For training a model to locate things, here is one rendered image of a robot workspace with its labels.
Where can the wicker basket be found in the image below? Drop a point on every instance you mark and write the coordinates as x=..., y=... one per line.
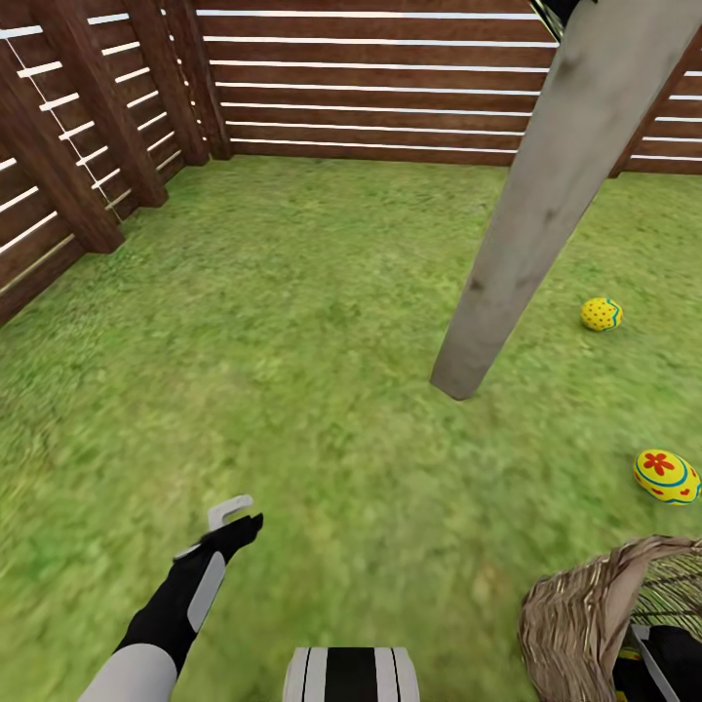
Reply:
x=571, y=624

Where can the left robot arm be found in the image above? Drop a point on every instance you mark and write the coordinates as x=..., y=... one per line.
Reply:
x=147, y=662

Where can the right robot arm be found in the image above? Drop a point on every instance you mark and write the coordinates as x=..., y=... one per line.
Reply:
x=670, y=669

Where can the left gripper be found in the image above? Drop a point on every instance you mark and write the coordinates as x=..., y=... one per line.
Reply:
x=240, y=533

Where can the robot trunk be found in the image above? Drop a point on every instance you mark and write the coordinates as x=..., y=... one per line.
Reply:
x=351, y=674

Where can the tree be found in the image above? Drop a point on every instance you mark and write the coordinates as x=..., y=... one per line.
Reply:
x=614, y=58

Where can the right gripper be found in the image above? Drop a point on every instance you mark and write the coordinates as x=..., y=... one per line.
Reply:
x=632, y=677

